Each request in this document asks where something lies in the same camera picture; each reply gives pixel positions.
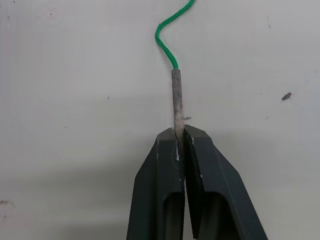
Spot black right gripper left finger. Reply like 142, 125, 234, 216
125, 127, 186, 240

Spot green lace with grey tip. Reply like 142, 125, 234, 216
154, 0, 196, 157

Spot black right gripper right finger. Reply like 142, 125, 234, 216
182, 124, 269, 240

